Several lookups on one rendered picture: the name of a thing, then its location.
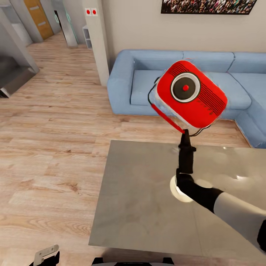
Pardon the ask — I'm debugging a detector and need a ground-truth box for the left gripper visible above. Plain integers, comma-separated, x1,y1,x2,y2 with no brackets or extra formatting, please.
38,252,60,266

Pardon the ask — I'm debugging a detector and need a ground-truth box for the radio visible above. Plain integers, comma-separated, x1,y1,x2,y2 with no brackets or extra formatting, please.
149,60,228,134

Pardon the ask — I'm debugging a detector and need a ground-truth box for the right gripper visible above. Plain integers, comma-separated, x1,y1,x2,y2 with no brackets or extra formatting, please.
178,129,196,166

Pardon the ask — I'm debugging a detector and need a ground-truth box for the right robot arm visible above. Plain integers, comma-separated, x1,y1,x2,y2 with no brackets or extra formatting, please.
170,129,266,256

